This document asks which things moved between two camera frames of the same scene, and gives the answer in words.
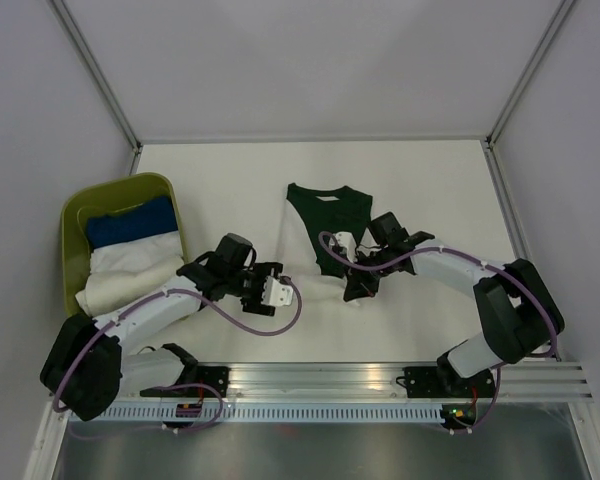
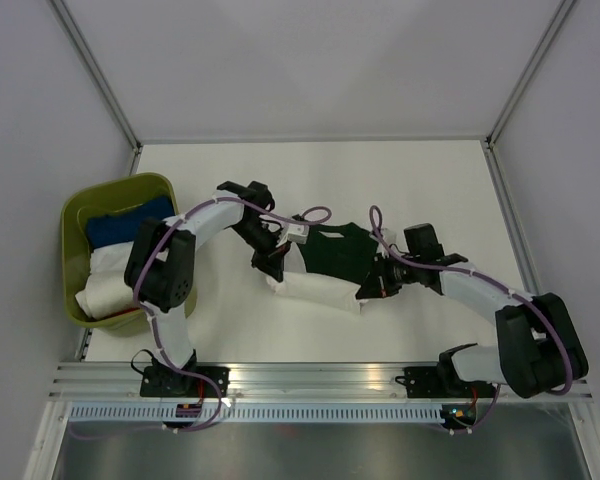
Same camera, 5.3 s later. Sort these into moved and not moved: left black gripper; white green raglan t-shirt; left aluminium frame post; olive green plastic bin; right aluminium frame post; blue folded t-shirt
Moved: left black gripper; white green raglan t-shirt
Not moved: olive green plastic bin; right aluminium frame post; blue folded t-shirt; left aluminium frame post
